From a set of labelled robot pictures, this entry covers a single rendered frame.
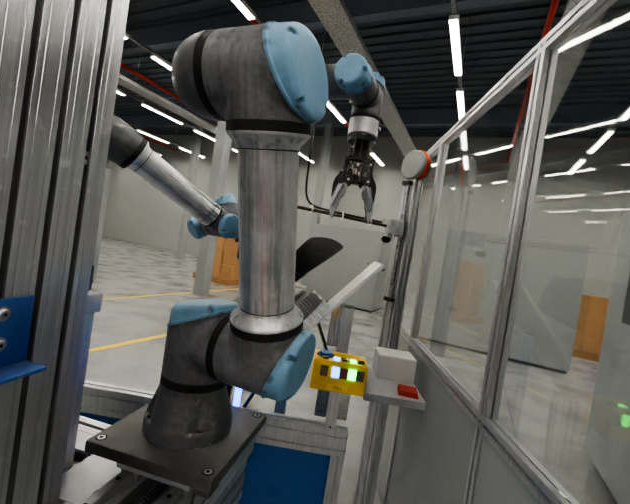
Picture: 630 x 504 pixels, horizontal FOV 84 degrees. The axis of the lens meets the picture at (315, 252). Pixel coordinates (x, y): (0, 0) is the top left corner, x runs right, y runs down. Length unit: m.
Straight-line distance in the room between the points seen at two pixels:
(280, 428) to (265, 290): 0.73
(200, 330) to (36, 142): 0.33
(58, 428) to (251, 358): 0.30
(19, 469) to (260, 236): 0.45
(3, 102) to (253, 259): 0.33
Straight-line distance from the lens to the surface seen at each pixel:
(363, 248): 8.57
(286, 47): 0.46
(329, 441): 1.19
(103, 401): 1.34
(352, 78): 0.83
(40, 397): 0.64
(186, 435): 0.67
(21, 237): 0.55
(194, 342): 0.62
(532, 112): 1.18
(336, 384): 1.09
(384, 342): 1.90
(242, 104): 0.47
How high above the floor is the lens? 1.40
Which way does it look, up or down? 1 degrees down
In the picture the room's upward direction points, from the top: 9 degrees clockwise
